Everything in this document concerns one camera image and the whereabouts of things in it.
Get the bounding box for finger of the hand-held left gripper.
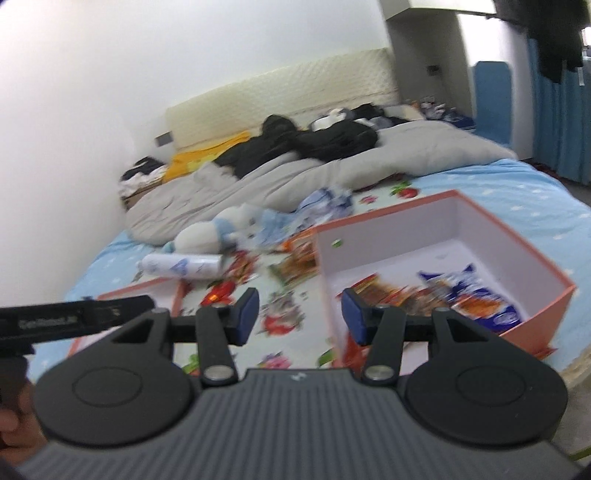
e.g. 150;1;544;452
96;295;156;329

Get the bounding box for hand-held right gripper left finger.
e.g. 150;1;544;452
99;287;260;387

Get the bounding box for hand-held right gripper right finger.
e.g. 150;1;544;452
341;288;495;385

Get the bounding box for red and white snack packet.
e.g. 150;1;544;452
352;274;419;315

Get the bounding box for small red snack packet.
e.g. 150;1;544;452
225;250;256;281

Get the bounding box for clear orange snack packet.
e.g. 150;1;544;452
269;254;320;288

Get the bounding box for pink cardboard box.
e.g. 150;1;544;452
314;190;577;371

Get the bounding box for blue and white snack packet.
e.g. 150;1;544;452
417;263;523;334

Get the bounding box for person's left hand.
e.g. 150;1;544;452
0;382;48;462

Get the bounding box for pink box lid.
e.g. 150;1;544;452
68;278;186;357

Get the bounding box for floral bed sheet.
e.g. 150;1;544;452
69;178;573;377

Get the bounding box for white spray can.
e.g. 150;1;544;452
140;252;225;280

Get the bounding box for clear plastic bag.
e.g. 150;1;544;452
255;209;297;246

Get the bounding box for white and blue plush toy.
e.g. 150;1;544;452
161;203;260;256

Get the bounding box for crumpled blue white plastic bag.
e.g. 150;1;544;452
295;185;356;232

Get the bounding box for pile of folded clothes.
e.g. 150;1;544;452
119;156;168;195

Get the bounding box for grey duvet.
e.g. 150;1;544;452
124;119;519;245

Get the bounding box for yellow cloth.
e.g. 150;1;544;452
165;131;253;182

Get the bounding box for black jacket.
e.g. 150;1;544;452
213;114;380;180

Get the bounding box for white and grey soft toy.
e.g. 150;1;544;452
310;107;354;132

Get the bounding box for light blue bed sheet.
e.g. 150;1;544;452
62;158;591;370

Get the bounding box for bedside bottles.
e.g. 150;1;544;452
406;96;476;130

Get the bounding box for cream quilted headboard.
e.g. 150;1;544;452
166;47;400;151

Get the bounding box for blue padded chair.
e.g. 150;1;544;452
472;60;514;149

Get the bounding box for blue curtain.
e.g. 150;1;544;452
526;36;591;186

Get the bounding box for black hanging coat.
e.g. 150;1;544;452
495;0;588;85

